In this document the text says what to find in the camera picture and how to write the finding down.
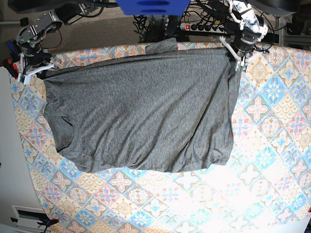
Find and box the patterned tablecloth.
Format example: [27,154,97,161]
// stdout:
[9,46,311,233]

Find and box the red black clamp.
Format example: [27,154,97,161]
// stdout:
[2,59,19,79]

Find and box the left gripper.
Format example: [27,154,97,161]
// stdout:
[219,35,270,71]

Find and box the blue orange clamp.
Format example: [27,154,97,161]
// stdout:
[37,218,59,233]

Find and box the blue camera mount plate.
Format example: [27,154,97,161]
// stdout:
[116,0,190,16]

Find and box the white vent panel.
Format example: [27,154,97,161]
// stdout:
[11,204,48,233]

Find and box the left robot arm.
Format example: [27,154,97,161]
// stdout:
[219,0,270,71]

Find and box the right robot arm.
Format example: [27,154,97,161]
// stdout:
[16,3,84,84]

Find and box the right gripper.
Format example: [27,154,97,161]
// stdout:
[17,52,55,84]

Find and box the grey t-shirt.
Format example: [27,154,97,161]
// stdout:
[44,40,241,173]

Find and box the white power strip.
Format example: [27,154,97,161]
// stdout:
[180,22,225,33]

